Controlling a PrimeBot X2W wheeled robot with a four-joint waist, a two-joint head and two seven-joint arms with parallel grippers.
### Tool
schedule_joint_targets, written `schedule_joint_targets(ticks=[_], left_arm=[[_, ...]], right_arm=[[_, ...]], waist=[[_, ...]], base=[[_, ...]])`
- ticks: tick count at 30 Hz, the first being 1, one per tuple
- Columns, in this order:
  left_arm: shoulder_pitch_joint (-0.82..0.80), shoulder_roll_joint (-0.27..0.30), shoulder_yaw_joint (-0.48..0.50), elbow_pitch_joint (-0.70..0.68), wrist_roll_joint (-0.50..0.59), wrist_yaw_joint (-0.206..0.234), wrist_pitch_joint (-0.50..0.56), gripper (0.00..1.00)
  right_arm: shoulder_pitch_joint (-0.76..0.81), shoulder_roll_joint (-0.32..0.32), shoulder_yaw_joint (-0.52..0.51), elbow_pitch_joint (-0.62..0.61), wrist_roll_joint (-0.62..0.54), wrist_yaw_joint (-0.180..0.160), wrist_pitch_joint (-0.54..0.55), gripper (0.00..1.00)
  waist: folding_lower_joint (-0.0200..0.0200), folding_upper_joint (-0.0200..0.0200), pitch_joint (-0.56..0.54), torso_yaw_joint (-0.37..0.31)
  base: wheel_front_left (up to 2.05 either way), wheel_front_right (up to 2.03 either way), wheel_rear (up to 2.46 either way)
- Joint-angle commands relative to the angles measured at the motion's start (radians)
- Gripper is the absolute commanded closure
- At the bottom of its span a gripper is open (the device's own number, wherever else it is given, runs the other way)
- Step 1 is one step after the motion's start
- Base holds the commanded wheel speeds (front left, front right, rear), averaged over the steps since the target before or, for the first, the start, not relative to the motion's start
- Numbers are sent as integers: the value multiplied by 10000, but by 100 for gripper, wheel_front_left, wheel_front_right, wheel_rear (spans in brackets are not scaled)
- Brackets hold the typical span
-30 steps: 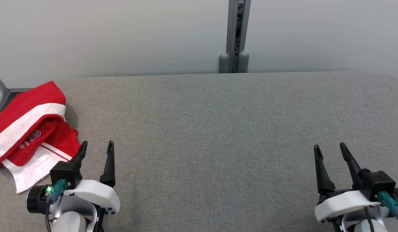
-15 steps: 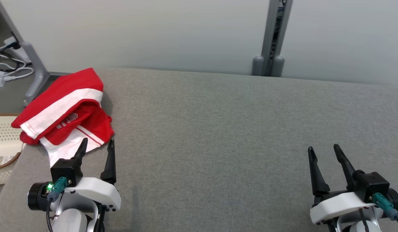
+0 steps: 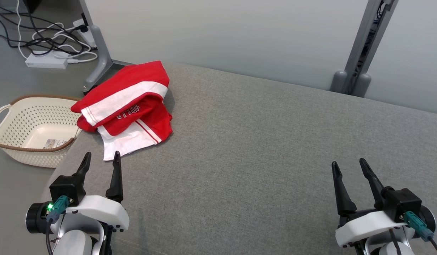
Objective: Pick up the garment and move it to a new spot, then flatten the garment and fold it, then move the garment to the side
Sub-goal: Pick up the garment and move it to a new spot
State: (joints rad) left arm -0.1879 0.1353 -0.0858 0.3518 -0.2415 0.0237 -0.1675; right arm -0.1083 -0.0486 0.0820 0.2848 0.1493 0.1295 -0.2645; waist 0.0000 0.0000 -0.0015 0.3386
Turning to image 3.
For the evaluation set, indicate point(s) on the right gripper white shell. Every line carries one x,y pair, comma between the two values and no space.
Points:
367,226

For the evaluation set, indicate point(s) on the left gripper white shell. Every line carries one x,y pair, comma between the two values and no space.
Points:
101,212

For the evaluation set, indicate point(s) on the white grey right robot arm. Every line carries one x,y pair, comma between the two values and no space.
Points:
381,247

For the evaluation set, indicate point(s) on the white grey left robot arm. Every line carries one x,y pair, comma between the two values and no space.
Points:
75,244

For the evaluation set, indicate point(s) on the printed paper sheet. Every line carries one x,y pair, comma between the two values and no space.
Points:
55,143

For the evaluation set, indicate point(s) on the cream perforated laundry basket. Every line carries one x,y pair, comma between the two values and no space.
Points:
13,141

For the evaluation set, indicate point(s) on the grey metal desk leg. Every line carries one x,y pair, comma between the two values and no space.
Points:
101,53

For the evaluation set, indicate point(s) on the flat white power box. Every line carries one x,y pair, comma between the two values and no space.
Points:
45,63

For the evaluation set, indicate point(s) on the white power strip with plug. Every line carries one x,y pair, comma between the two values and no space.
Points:
89,39

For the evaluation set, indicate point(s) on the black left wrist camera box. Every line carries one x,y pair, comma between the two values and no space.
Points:
66,187

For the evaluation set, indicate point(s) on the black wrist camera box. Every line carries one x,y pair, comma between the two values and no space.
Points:
66,187
401,203

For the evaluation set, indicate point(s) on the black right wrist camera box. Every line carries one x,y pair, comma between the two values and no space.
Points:
401,203

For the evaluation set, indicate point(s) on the grey partition post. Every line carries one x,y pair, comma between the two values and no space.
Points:
369,35

